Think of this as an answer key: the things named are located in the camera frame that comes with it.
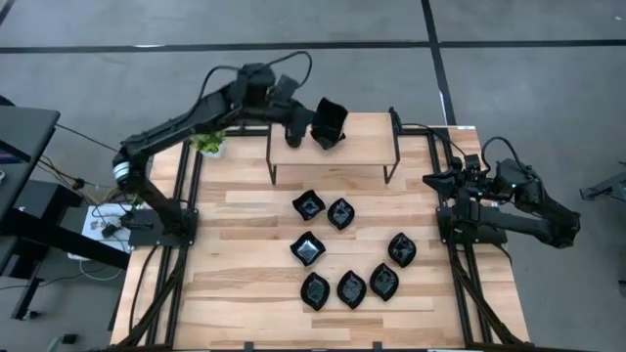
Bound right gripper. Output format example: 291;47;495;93
423;168;490;201

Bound wooden shelf black metal legs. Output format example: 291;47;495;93
265;106;403;186

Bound green plant white pot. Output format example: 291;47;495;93
189;129;228;158

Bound black stand foot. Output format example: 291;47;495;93
579;160;626;202

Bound white printed paper sheet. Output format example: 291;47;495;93
80;204;134;255

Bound black desk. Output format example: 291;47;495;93
0;95;132;322

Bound dark laptop screen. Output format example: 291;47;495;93
0;139;33;166

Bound black power brick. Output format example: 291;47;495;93
46;332;79;351

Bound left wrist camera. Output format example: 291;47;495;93
275;72;301;104

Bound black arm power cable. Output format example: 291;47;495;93
401;121;469;160

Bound black left camera cable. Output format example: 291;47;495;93
195;50;314;109

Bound black camera cable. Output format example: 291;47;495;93
195;50;314;109
481;135;527;172

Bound black right camera cable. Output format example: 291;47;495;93
481;135;527;172

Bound black aluminium table frame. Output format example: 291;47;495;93
110;115;532;352

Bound black floor cable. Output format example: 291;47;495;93
54;123;123;154

